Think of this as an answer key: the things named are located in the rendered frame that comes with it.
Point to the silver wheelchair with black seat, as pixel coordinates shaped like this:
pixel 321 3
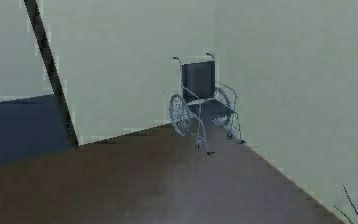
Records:
pixel 198 80

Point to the bare-twigged house plant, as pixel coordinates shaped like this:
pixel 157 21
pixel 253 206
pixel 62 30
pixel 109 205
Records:
pixel 353 206

